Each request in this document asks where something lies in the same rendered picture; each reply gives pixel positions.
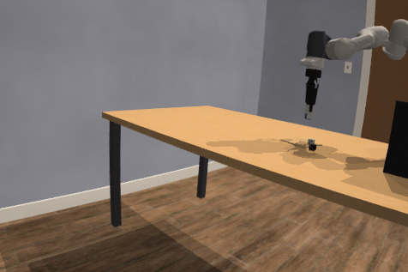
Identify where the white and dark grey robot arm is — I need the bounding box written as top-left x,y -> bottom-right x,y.
300,19 -> 408,70

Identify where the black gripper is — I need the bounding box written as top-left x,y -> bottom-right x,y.
304,69 -> 321,119

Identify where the black die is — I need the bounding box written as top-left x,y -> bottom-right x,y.
309,143 -> 316,151

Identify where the tan square mat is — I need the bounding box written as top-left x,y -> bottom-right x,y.
280,137 -> 322,148

